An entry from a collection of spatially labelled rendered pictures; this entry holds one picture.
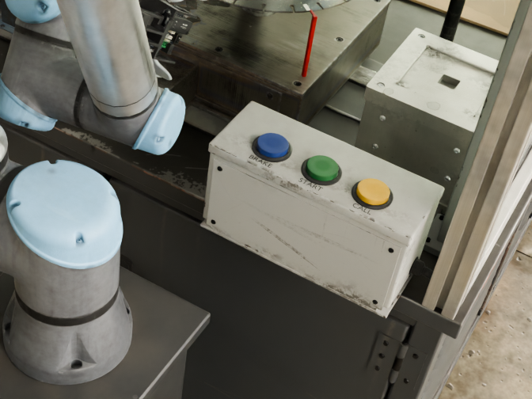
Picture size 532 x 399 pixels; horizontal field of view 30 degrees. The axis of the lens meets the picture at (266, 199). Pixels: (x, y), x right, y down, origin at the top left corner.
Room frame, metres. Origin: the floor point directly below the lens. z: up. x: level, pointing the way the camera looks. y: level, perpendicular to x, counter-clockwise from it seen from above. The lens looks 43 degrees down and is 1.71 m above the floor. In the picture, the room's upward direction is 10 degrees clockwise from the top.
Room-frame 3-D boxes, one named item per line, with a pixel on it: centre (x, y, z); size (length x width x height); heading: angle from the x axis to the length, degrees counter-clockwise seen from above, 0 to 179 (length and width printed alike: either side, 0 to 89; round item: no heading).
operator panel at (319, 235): (0.93, -0.07, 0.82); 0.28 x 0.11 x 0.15; 68
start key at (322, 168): (0.92, -0.06, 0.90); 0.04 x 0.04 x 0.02
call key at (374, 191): (0.89, -0.13, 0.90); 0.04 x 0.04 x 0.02
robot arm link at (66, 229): (0.73, 0.21, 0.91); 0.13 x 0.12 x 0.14; 75
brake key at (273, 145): (0.95, 0.00, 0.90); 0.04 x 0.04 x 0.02
